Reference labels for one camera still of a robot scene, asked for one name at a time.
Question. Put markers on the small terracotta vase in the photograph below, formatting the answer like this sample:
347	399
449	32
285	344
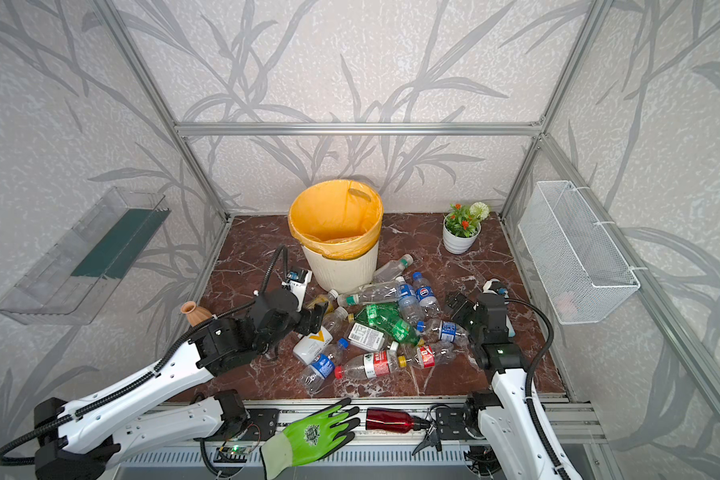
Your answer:
194	313

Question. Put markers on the yellow bin liner bag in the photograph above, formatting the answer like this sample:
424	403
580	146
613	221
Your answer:
337	219

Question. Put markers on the blue label bottle white cap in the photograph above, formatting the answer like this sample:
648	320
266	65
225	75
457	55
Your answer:
408	304

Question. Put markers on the white label flat bottle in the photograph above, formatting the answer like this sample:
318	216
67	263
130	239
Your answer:
368	339

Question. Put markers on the Pepsi blue label bottle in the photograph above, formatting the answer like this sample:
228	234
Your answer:
425	295

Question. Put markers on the white ribbed waste bin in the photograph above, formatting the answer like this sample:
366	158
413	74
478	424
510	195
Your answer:
342	275

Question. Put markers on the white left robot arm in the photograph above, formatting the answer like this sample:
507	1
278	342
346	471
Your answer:
81	439

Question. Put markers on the green black work glove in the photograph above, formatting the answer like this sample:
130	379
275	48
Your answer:
310	439

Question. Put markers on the clear acrylic wall shelf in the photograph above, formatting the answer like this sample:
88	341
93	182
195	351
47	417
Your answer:
70	284

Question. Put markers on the clear bottle white cap green band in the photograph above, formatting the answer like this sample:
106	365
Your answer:
392	269

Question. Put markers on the white pot with flowers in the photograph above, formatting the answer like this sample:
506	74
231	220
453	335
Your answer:
462	225

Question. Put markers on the green circuit board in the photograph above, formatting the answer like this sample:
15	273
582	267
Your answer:
228	454

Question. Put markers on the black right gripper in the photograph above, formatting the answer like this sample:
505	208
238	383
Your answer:
461	309

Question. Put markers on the red metallic bottle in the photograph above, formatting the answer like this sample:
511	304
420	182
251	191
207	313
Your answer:
395	421

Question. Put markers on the white wire mesh basket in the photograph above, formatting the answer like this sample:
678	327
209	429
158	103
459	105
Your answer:
583	272

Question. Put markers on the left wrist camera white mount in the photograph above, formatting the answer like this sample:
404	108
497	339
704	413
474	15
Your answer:
297	281

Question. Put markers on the blue label bottle near gripper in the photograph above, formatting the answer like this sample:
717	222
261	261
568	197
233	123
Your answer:
438	330

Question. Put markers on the red label cola bottle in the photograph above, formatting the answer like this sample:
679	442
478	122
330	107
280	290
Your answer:
369	366

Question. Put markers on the yellow tea bottle white label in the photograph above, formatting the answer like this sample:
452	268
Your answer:
310	346

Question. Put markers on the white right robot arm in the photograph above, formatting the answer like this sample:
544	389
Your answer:
510	416

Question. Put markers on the green plastic soda bottle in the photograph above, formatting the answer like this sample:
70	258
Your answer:
386	318

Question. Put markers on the aluminium frame crossbar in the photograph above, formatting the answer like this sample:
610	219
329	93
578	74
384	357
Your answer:
192	129

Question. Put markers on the clear bottle blue label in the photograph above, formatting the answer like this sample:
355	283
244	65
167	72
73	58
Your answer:
317	372

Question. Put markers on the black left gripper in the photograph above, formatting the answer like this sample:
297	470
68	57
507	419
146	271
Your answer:
311	318

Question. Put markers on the clear bottle green label lying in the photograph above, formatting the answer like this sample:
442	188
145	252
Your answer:
385	292

